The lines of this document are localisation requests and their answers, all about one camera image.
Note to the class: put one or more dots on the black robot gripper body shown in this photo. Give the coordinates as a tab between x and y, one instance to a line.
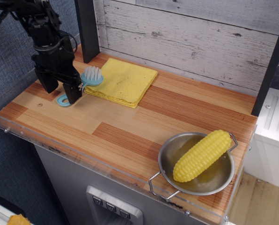
57	59

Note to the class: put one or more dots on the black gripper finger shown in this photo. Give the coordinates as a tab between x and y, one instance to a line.
48	82
73	92

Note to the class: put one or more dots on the light blue dish brush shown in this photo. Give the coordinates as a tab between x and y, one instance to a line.
92	76

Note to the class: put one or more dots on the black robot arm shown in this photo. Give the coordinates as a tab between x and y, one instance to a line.
38	19

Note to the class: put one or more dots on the yellow folded cloth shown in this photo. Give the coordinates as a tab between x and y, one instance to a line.
124	83

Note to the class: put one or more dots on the clear acrylic table guard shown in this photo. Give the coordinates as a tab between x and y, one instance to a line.
199	88

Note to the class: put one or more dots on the grey cabinet with dispenser panel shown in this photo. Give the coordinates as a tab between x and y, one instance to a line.
91	195

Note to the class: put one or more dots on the yellow object bottom left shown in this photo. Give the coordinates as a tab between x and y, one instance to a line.
18	220

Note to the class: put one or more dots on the yellow plastic corn cob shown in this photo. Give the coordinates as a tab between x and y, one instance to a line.
201	156

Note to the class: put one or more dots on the white appliance with ridged top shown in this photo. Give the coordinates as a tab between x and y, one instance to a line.
262	157

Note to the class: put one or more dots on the black vertical post left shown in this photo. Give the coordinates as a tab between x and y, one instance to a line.
88	29

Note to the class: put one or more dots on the black vertical post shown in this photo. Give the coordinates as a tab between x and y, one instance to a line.
88	29
267	80

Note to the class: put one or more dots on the steel bowl with wire handles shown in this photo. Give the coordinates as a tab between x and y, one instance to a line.
211	181

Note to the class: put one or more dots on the black vertical post right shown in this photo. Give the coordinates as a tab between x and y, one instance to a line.
267	80

